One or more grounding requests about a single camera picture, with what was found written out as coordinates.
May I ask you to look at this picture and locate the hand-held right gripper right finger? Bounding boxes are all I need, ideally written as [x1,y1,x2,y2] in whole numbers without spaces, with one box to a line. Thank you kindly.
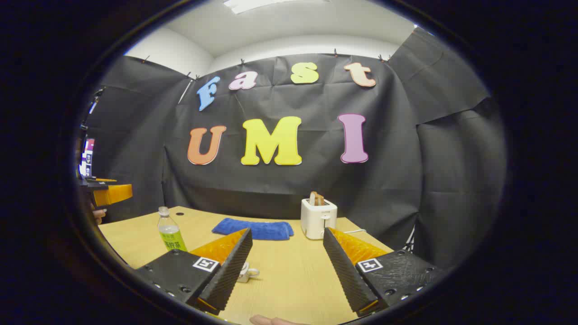
[322,227,446,317]

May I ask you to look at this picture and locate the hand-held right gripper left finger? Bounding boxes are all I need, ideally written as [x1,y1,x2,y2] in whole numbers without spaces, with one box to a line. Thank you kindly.
[135,228,253,316]

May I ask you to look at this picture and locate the white floral teacup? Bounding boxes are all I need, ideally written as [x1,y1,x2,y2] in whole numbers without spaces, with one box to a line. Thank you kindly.
[237,262,261,284]

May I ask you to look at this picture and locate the green label water bottle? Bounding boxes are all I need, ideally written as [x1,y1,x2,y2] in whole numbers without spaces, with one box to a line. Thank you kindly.
[157,206,188,252]

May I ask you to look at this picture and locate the computer monitor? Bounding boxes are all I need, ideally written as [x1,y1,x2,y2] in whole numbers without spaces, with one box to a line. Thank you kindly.
[79,138,95,177]

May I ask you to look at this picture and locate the blue towel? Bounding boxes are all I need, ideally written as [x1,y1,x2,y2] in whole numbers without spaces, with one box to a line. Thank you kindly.
[212,218,294,241]

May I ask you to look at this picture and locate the white toaster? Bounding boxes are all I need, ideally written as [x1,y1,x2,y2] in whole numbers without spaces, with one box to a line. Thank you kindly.
[301,197,338,240]

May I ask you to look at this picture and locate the metal stand legs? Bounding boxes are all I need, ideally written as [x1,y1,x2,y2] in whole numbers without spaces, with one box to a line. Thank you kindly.
[403,225,417,253]

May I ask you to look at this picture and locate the black backdrop cloth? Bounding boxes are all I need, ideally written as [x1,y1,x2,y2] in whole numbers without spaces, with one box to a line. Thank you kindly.
[84,27,508,271]

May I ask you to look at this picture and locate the ceiling light panel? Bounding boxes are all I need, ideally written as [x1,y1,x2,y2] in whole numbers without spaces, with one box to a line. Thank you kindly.
[224,0,335,14]

